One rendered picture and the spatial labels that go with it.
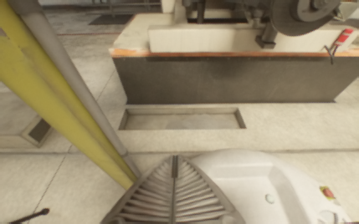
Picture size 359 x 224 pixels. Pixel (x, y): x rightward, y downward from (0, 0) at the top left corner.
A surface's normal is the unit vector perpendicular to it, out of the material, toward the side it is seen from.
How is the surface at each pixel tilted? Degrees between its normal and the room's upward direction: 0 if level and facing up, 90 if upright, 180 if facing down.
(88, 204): 0
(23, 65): 90
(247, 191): 0
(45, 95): 90
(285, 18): 90
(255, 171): 68
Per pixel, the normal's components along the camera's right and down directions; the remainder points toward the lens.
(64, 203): 0.00, -0.68
